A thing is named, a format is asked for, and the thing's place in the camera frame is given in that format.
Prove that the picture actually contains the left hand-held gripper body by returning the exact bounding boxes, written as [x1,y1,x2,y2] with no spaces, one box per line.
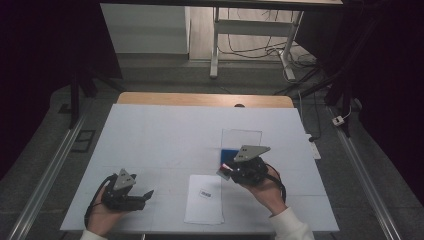
[100,168,148,212]

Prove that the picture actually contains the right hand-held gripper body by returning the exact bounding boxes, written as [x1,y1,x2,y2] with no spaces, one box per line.
[229,144,272,187]

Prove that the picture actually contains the blue ink pad box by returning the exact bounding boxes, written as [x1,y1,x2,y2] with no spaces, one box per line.
[219,128,263,168]

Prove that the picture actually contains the white paper sheet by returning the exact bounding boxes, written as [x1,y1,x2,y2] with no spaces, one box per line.
[183,174,225,225]

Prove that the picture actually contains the person's left hand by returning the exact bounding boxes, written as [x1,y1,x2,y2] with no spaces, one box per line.
[85,191,132,238]

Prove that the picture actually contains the person's right hand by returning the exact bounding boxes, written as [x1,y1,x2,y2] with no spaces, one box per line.
[244,164,289,216]

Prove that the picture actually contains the white table cover sheet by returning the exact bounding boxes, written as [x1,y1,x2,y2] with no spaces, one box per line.
[60,103,340,233]

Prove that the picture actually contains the white power strip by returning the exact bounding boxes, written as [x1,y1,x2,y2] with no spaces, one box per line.
[305,133,322,161]

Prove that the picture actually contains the black stand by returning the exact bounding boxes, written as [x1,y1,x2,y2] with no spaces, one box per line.
[66,64,128,130]

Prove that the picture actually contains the white cabinet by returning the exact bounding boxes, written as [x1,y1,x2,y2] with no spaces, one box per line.
[100,3,192,55]

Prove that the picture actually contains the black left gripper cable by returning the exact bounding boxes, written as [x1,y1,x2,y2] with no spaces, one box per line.
[83,173,115,229]

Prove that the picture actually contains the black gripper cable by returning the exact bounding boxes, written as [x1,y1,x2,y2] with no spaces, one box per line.
[264,163,288,204]
[83,173,115,229]

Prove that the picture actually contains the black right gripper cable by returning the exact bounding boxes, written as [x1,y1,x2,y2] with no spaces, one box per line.
[264,163,288,204]

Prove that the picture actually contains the dark floor socket frame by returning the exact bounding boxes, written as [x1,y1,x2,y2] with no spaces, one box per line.
[71,129,97,154]

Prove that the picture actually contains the metal floor rail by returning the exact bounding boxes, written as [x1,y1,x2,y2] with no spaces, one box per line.
[328,106,403,240]
[6,111,88,240]

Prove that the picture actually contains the white adapter with cable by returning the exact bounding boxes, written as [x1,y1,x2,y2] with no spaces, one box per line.
[331,105,354,127]

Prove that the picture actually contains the black floor cables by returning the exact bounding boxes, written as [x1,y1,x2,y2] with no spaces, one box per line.
[217,8,321,69]

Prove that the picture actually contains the white desk frame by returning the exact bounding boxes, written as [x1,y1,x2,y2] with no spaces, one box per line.
[209,6,305,82]

